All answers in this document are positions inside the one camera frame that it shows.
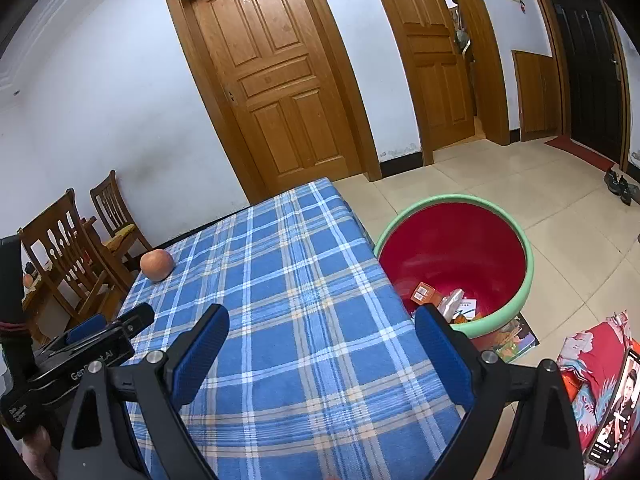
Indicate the open wooden door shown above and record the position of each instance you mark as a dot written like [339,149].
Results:
[425,60]

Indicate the smartphone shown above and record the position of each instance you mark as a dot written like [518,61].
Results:
[617,410]

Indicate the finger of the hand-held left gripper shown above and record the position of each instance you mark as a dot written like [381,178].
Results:
[132,320]
[87,330]

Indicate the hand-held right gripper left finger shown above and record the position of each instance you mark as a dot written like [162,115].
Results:
[197,355]

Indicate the blue plaid tablecloth table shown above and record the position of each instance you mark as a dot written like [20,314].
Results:
[300,335]

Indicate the black entrance door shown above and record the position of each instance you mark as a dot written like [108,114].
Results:
[585,60]

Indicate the large wooden chair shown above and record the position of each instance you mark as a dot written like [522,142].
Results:
[60,255]

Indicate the grey hanging clothes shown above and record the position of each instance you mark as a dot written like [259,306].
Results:
[462,30]

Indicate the clear white plastic bag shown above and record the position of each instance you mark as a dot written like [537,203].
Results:
[451,304]

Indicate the small wooden chair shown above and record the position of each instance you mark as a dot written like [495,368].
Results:
[112,215]

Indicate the red basin with green rim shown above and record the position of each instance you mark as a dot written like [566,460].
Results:
[450,245]

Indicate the small orange box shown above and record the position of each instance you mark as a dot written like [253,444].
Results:
[422,293]

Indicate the red doormat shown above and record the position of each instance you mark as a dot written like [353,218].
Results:
[577,152]

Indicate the person's left hand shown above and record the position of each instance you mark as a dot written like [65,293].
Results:
[40,455]

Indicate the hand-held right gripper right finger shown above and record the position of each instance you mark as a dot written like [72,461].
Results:
[445,355]

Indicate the closed wooden door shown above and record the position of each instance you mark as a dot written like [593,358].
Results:
[275,75]

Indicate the colourful book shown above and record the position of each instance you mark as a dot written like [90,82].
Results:
[515,340]

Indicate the orange-red apple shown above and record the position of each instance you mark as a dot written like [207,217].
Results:
[156,265]

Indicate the wooden wall panel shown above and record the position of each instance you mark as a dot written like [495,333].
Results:
[537,100]

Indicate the wooden side table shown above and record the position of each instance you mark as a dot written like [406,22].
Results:
[37,305]

